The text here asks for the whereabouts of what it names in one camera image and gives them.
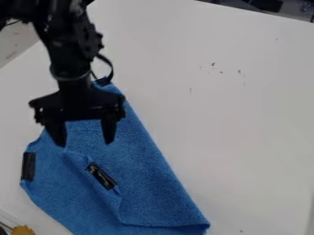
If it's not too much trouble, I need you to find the blue cloth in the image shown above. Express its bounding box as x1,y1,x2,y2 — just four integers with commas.
18,76,213,235

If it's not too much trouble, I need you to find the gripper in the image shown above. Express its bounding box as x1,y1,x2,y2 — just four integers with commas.
27,73,128,148

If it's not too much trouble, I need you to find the yellow toy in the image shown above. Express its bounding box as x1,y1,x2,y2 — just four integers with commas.
9,224,38,235

